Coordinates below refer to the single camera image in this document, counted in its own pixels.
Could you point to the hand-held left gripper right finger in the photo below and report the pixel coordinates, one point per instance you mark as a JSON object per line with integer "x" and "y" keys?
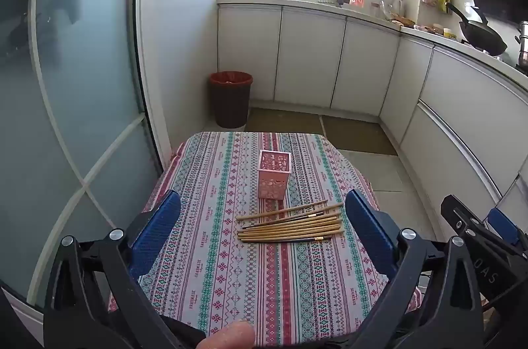
{"x": 369, "y": 231}

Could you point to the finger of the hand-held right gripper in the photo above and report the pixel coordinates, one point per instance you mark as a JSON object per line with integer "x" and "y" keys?
{"x": 501, "y": 226}
{"x": 458, "y": 215}

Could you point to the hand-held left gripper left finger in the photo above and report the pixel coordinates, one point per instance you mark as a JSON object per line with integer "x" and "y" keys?
{"x": 159, "y": 231}

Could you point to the dark slim paintbrush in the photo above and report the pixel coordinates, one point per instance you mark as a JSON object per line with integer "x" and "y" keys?
{"x": 284, "y": 220}
{"x": 305, "y": 239}

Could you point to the bundle of wooden chopsticks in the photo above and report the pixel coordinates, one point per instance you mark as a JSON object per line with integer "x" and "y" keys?
{"x": 288, "y": 229}

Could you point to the pink perforated utensil holder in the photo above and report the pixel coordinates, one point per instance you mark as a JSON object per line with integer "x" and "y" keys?
{"x": 273, "y": 178}

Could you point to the person's left hand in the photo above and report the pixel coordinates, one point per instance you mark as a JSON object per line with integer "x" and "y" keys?
{"x": 229, "y": 336}

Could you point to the patterned striped tablecloth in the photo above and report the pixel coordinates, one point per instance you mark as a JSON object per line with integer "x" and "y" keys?
{"x": 231, "y": 283}

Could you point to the olive floor mat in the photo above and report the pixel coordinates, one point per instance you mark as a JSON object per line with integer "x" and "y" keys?
{"x": 284, "y": 122}
{"x": 359, "y": 136}

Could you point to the brown trash bin red liner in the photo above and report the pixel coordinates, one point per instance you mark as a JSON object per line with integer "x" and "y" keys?
{"x": 230, "y": 101}

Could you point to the frosted glass sliding door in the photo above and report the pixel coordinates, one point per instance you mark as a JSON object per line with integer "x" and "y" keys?
{"x": 82, "y": 85}

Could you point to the white kitchen cabinets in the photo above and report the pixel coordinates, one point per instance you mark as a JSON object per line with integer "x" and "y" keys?
{"x": 311, "y": 60}

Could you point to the yellow cup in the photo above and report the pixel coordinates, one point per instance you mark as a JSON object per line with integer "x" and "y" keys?
{"x": 449, "y": 34}

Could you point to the black wok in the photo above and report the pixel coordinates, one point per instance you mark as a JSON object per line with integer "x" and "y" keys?
{"x": 482, "y": 35}

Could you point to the steel pot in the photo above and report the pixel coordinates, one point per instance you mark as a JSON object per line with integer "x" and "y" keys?
{"x": 523, "y": 42}

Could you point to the food on countertop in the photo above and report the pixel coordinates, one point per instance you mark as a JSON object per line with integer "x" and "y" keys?
{"x": 402, "y": 20}

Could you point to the white jug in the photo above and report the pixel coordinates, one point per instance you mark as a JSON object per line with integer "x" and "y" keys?
{"x": 397, "y": 7}

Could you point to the white kitchen countertop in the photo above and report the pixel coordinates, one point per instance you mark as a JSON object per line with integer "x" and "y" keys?
{"x": 305, "y": 4}

